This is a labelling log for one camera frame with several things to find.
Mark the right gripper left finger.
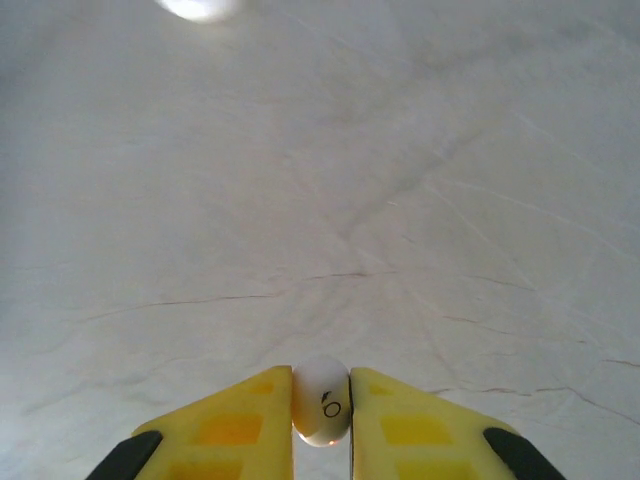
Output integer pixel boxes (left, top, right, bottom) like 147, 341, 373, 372
92, 364, 295, 480

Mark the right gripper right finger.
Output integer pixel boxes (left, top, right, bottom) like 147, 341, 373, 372
348, 367, 569, 480

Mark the white wireless earbud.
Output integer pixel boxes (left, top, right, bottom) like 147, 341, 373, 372
291, 355, 351, 447

